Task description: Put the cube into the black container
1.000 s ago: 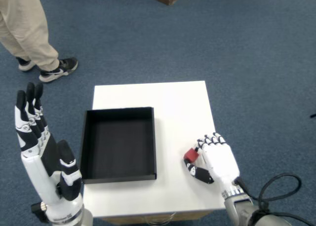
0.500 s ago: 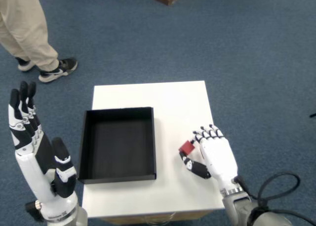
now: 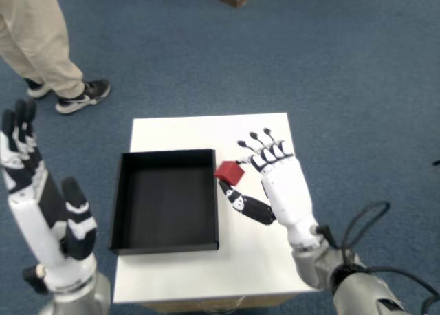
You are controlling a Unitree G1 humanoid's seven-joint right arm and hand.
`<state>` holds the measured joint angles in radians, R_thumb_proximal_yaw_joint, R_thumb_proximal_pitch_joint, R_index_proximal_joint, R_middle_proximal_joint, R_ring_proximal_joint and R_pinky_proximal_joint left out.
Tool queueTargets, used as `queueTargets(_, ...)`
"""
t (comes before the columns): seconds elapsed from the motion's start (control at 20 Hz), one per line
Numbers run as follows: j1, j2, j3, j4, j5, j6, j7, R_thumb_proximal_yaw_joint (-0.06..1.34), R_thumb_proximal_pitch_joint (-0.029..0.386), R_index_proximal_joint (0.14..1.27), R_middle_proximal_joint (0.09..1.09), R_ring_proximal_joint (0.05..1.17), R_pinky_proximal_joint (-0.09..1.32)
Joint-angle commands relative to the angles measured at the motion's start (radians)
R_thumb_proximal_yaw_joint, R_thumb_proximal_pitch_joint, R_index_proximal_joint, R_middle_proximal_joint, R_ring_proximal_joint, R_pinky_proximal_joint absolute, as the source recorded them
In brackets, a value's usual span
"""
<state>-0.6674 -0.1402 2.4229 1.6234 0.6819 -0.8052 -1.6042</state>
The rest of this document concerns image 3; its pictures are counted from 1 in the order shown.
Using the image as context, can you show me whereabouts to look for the black open box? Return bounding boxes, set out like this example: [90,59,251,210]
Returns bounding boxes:
[109,149,221,256]

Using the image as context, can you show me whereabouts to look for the white square table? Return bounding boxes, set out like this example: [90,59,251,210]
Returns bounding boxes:
[112,113,312,312]

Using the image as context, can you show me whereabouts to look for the person in beige trousers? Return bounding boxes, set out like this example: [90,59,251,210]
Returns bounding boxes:
[0,0,86,99]

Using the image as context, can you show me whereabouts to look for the black white sneaker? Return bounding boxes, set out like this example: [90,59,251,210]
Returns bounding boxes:
[23,78,49,99]
[55,79,111,116]

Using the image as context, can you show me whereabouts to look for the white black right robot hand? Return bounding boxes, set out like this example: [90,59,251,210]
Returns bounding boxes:
[218,127,327,253]

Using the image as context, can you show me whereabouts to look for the black left wrist plug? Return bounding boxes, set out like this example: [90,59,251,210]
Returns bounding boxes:
[22,265,49,295]

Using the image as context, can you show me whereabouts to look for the red cube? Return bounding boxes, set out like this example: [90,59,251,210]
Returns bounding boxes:
[214,160,245,186]

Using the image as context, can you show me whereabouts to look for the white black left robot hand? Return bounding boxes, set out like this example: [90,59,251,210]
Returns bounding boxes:
[0,99,98,293]

